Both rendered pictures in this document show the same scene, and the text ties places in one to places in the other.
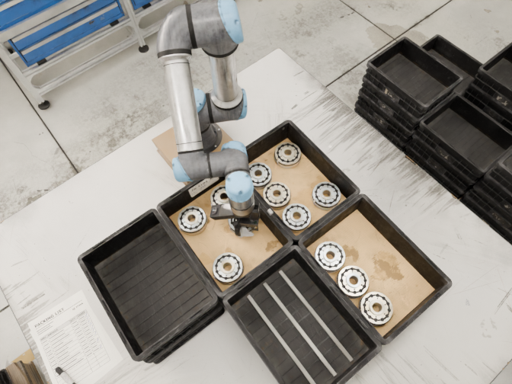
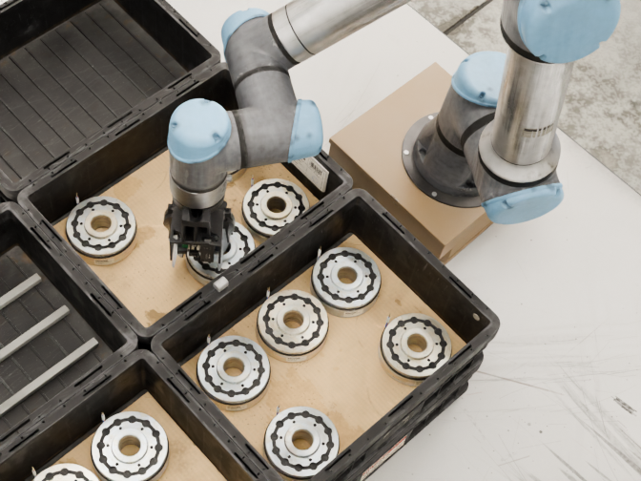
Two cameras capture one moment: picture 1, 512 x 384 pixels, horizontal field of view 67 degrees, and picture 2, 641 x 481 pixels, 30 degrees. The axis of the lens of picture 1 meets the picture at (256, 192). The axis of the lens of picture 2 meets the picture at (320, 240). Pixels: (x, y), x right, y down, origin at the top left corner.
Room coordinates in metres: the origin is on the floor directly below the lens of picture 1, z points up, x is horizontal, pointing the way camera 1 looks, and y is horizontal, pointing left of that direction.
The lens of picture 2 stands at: (0.39, -0.80, 2.39)
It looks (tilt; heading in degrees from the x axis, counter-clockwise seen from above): 59 degrees down; 71
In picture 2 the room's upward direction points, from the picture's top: 10 degrees clockwise
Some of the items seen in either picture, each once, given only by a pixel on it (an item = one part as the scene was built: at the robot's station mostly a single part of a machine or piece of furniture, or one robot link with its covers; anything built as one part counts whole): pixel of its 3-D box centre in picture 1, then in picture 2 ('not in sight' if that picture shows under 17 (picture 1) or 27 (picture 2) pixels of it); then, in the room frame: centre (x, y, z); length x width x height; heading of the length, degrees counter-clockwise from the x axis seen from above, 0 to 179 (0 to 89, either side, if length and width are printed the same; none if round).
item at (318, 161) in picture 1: (291, 183); (324, 352); (0.65, -0.13, 0.87); 0.40 x 0.30 x 0.11; 33
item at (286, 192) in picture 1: (276, 193); (293, 321); (0.62, -0.08, 0.86); 0.10 x 0.10 x 0.01
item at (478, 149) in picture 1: (455, 148); not in sight; (1.07, -1.10, 0.31); 0.40 x 0.30 x 0.34; 35
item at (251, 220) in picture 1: (245, 213); (197, 216); (0.49, 0.04, 0.99); 0.09 x 0.08 x 0.12; 79
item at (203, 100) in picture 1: (194, 109); (486, 101); (0.96, 0.21, 0.96); 0.13 x 0.12 x 0.14; 94
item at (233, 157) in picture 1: (229, 162); (274, 122); (0.60, 0.07, 1.15); 0.11 x 0.11 x 0.08; 4
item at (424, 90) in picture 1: (401, 98); not in sight; (1.39, -0.87, 0.37); 0.40 x 0.30 x 0.45; 35
